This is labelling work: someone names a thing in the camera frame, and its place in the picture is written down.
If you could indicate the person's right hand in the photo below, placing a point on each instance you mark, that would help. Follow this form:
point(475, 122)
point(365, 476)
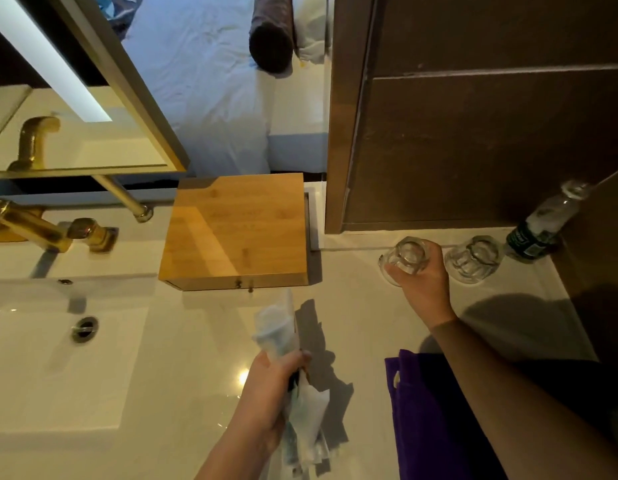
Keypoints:
point(426, 289)

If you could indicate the person's left hand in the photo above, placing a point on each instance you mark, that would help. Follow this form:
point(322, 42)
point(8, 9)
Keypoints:
point(261, 394)

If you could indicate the person's left thumb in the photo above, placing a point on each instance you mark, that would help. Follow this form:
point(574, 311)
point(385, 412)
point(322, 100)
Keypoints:
point(294, 357)

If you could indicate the person's right thumb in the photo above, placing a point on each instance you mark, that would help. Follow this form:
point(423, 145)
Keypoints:
point(401, 275)

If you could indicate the clear drinking glass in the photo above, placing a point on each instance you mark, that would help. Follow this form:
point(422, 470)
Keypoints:
point(473, 258)
point(405, 258)

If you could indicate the bundle of white plastic packets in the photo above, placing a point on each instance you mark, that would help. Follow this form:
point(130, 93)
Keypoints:
point(289, 374)

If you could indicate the person's right forearm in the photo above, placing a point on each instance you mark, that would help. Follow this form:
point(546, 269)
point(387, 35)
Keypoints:
point(519, 409)

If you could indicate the person's left forearm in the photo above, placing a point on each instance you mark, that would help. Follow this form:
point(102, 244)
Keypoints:
point(229, 457)

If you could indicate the bamboo wooden box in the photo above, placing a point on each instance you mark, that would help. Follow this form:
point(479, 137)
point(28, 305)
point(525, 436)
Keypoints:
point(236, 229)

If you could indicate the purple fabric bag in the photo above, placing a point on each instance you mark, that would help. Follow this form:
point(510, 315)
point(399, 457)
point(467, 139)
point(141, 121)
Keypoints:
point(429, 419)

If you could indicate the clear plastic water bottle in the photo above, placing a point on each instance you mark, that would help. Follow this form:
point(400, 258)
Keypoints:
point(541, 224)

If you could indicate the brown wooden door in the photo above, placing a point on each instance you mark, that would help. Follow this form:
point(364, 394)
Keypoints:
point(479, 109)

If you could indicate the chrome sink drain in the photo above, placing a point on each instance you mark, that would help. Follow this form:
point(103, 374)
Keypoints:
point(84, 329)

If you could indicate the white sink basin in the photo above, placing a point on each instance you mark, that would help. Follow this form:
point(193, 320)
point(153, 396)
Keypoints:
point(63, 354)

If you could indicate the gold towel bar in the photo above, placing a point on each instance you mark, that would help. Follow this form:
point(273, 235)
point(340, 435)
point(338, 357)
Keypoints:
point(123, 194)

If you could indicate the white pillow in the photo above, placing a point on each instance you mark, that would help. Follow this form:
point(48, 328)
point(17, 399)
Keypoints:
point(311, 24)

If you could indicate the white bed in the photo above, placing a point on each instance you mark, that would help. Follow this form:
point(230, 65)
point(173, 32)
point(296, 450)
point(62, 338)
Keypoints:
point(214, 79)

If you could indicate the dark brown bolster pillow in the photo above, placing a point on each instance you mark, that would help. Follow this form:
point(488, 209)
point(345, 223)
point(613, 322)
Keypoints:
point(272, 32)

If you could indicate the gold faucet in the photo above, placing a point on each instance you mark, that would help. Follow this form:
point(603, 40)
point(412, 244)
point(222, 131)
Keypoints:
point(43, 227)

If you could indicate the gold framed mirror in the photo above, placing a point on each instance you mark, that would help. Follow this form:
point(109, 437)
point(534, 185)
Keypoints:
point(63, 94)

